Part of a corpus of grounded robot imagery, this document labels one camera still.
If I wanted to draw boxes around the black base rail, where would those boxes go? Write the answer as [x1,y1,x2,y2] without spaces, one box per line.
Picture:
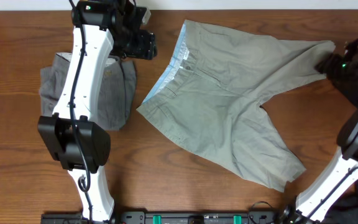
[40,210,281,224]

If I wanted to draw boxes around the black garment in pile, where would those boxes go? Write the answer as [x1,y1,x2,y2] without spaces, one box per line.
[323,80,358,224]

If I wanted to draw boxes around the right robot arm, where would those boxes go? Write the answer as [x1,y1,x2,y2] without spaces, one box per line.
[274,38,358,223]

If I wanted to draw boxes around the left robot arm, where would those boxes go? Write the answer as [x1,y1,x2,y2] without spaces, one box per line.
[38,0,157,223]

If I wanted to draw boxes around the light khaki green pants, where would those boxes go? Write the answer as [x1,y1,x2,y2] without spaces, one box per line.
[137,20,335,192]

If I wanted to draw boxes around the folded dark grey shorts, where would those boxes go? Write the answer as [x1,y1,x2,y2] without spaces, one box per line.
[39,52,137,131]

